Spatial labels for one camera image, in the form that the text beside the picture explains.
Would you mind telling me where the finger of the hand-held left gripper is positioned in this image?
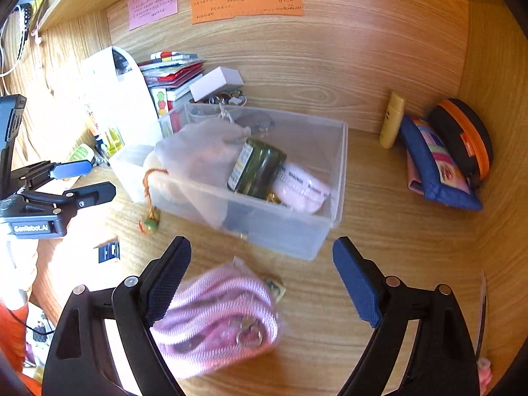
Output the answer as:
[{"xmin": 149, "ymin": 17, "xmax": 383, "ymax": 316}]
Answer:
[
  {"xmin": 14, "ymin": 159, "xmax": 93, "ymax": 184},
  {"xmin": 20, "ymin": 181, "xmax": 117, "ymax": 211}
]

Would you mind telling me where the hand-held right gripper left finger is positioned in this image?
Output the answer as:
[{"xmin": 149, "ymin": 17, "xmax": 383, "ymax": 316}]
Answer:
[{"xmin": 41, "ymin": 236, "xmax": 192, "ymax": 396}]

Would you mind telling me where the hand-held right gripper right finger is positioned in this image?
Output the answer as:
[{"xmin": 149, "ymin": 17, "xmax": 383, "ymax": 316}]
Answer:
[{"xmin": 332, "ymin": 236, "xmax": 481, "ymax": 396}]

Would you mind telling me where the orange cord charm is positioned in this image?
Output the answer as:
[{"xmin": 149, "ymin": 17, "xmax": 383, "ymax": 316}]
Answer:
[{"xmin": 138, "ymin": 167, "xmax": 170, "ymax": 235}]

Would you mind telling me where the pink knit pouch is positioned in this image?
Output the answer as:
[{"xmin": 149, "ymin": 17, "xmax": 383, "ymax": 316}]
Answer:
[{"xmin": 150, "ymin": 256, "xmax": 285, "ymax": 380}]

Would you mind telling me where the clear plastic storage box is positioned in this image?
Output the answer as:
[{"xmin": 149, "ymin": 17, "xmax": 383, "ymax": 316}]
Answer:
[{"xmin": 109, "ymin": 103, "xmax": 348, "ymax": 261}]

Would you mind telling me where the pink and white jar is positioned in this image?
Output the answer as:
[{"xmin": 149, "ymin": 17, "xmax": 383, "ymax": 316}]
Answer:
[{"xmin": 270, "ymin": 161, "xmax": 332, "ymax": 214}]

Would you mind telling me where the white drawstring pouch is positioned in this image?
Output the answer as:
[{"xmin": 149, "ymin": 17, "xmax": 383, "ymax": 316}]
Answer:
[{"xmin": 154, "ymin": 105, "xmax": 252, "ymax": 229}]

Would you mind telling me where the dark green jar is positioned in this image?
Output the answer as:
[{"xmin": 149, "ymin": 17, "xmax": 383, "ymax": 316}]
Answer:
[{"xmin": 227, "ymin": 138, "xmax": 287, "ymax": 199}]

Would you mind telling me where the wooden desktop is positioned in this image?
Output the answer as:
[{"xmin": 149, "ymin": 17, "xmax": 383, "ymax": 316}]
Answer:
[{"xmin": 29, "ymin": 126, "xmax": 512, "ymax": 396}]

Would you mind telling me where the orange sunscreen tube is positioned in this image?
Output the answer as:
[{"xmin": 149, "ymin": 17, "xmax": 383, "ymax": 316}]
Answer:
[{"xmin": 86, "ymin": 111, "xmax": 104, "ymax": 141}]

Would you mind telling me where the yellow spray bottle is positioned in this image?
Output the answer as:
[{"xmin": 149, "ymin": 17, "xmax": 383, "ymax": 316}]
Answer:
[{"xmin": 101, "ymin": 126, "xmax": 124, "ymax": 157}]

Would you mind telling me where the blue card box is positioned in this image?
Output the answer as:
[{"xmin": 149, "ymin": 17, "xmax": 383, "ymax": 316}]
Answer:
[{"xmin": 94, "ymin": 237, "xmax": 121, "ymax": 265}]

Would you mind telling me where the white printed paper sheet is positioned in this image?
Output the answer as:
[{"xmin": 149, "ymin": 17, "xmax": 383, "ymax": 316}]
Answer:
[{"xmin": 80, "ymin": 46, "xmax": 163, "ymax": 149}]

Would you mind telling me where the fruit print card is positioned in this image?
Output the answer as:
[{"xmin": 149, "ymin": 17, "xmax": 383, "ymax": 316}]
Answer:
[{"xmin": 149, "ymin": 86, "xmax": 170, "ymax": 122}]

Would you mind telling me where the person's orange clothing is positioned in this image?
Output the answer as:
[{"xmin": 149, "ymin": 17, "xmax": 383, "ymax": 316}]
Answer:
[{"xmin": 0, "ymin": 301, "xmax": 42, "ymax": 396}]

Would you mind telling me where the stack of booklets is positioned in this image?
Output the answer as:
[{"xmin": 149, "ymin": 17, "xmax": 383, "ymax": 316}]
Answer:
[{"xmin": 138, "ymin": 50, "xmax": 205, "ymax": 100}]

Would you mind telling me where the blue pencil case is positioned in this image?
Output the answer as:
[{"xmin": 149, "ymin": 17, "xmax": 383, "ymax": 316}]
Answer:
[{"xmin": 398, "ymin": 115, "xmax": 483, "ymax": 212}]

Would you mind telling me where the pink soft object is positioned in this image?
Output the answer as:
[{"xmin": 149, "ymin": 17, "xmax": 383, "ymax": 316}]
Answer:
[{"xmin": 476, "ymin": 357, "xmax": 494, "ymax": 386}]

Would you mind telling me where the small yellow bottle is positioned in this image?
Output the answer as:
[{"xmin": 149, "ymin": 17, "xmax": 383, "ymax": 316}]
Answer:
[{"xmin": 379, "ymin": 91, "xmax": 407, "ymax": 149}]

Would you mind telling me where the bunch of keys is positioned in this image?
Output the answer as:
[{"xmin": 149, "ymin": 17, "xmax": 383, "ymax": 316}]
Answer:
[{"xmin": 192, "ymin": 88, "xmax": 248, "ymax": 108}]

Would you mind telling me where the small white box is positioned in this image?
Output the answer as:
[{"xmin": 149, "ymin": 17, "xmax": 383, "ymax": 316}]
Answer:
[{"xmin": 189, "ymin": 67, "xmax": 245, "ymax": 103}]

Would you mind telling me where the black and orange round case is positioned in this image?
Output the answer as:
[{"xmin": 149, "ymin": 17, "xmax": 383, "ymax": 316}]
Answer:
[{"xmin": 427, "ymin": 98, "xmax": 494, "ymax": 188}]

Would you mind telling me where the pink paper note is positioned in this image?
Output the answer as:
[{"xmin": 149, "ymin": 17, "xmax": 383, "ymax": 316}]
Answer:
[{"xmin": 127, "ymin": 0, "xmax": 179, "ymax": 31}]

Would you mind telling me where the orange paper note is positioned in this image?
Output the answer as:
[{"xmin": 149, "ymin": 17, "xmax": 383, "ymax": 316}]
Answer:
[{"xmin": 190, "ymin": 0, "xmax": 304, "ymax": 24}]

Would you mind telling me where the white cable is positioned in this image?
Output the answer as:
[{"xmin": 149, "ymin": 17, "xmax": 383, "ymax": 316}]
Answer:
[{"xmin": 0, "ymin": 4, "xmax": 25, "ymax": 77}]

